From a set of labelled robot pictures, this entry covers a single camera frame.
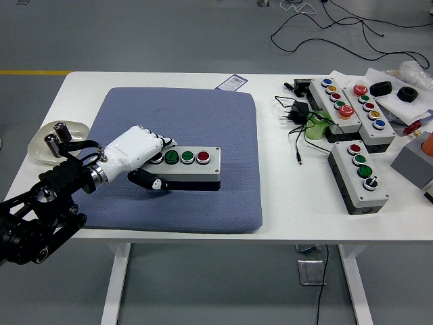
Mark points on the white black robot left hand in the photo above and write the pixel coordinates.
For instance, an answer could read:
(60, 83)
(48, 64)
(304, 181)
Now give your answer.
(132, 149)

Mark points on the grey four-button control box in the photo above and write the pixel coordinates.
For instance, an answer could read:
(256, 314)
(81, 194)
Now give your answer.
(358, 159)
(203, 169)

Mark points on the grey five-button control box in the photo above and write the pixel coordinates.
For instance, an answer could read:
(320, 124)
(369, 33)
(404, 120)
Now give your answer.
(373, 115)
(321, 94)

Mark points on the white shallow dish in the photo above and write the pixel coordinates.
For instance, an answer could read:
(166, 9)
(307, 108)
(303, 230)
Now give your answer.
(78, 130)

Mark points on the blue-grey padded mat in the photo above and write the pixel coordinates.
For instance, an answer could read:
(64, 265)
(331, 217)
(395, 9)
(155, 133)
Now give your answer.
(203, 111)

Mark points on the purple barcode label card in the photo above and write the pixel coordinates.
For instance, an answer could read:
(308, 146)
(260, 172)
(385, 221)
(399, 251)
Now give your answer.
(233, 82)

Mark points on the white table leg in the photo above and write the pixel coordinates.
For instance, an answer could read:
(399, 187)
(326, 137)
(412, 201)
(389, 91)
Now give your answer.
(355, 287)
(115, 287)

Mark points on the black connector plug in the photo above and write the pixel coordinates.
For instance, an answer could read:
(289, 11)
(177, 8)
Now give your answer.
(288, 86)

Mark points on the black power adapter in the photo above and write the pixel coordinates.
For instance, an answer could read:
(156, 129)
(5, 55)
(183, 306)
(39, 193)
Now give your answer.
(299, 110)

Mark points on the light green block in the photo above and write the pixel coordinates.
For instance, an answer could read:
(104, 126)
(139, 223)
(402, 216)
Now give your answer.
(316, 132)

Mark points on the metal floor socket plate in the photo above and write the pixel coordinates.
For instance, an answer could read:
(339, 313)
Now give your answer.
(311, 272)

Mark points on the white foam sheet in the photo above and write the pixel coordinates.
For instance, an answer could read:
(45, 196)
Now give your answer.
(399, 108)

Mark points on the red small tool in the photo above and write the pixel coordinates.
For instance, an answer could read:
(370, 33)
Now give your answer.
(412, 128)

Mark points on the clear bubble wrap bag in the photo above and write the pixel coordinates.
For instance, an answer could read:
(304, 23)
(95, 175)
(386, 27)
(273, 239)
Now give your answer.
(414, 72)

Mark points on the orange object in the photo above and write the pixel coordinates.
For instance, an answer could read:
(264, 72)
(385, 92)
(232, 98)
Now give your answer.
(429, 144)

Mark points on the white black small device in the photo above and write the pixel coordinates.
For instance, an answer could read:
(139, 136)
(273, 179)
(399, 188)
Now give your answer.
(429, 194)

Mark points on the small metal bracket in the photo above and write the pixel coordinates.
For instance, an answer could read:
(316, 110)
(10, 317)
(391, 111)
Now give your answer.
(306, 248)

